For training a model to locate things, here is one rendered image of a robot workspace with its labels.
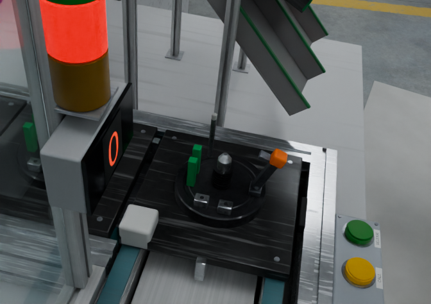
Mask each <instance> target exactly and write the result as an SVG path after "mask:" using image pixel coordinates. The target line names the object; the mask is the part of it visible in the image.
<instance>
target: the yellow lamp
mask: <svg viewBox="0 0 431 304"><path fill-rule="evenodd" d="M47 57H48V62H49V70H50V75H51V83H52V88H53V97H54V101H55V103H56V104H57V105H58V106H60V107H61V108H63V109H66V110H69V111H72V112H88V111H92V110H95V109H98V108H100V107H102V106H103V105H105V104H106V103H107V102H108V100H109V99H110V94H111V92H110V69H109V57H108V49H107V50H106V52H105V54H103V55H102V56H100V57H99V58H97V59H95V60H92V61H89V62H83V63H69V62H63V61H59V60H57V59H55V58H53V57H52V56H50V55H49V54H47Z"/></svg>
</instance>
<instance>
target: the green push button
mask: <svg viewBox="0 0 431 304"><path fill-rule="evenodd" d="M345 234H346V236H347V238H349V240H351V241H352V242H354V243H356V244H367V243H369V242H370V241H371V239H372V238H373V229H372V227H370V225H368V224H367V223H366V222H364V221H361V220H352V221H350V222H349V223H348V224H347V225H346V229H345Z"/></svg>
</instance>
